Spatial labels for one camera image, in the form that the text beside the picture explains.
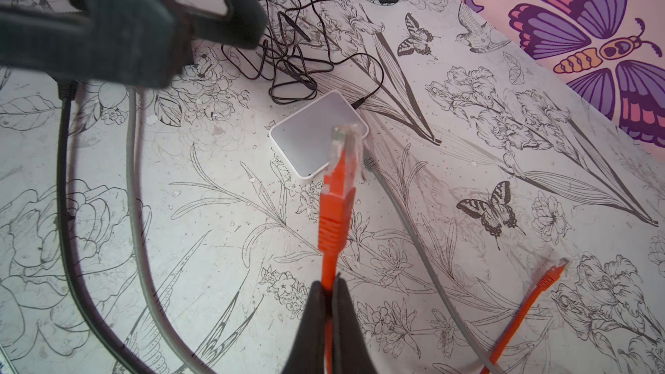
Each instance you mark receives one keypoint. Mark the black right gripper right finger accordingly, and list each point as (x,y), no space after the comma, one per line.
(349,353)

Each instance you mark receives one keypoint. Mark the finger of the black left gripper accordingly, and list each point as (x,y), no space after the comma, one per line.
(133,42)
(242,26)

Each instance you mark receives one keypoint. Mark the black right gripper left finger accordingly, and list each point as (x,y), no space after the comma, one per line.
(307,355)

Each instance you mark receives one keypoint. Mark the white network switch box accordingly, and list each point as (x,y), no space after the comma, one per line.
(304,138)

